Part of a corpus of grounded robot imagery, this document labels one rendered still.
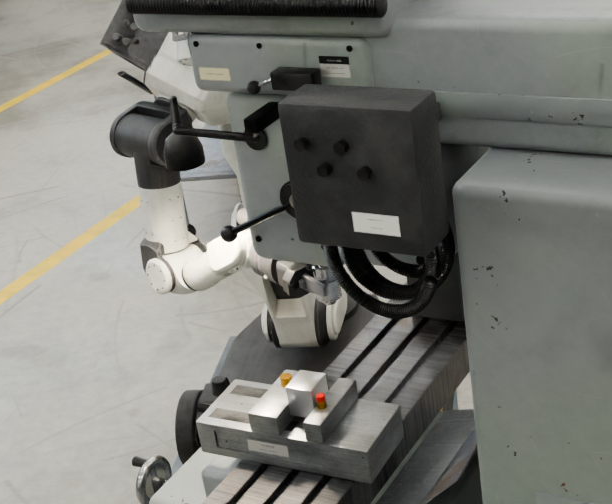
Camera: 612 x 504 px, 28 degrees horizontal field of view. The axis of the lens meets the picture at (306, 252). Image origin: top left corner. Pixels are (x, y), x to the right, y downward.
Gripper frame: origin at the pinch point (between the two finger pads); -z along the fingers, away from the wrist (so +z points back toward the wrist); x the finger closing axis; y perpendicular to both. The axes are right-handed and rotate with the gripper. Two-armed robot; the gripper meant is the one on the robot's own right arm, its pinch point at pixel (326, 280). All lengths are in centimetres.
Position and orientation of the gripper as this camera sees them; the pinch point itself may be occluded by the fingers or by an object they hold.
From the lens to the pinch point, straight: 221.7
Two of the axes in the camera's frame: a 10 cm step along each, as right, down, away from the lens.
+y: 1.3, 8.8, 4.5
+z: -6.3, -2.7, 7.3
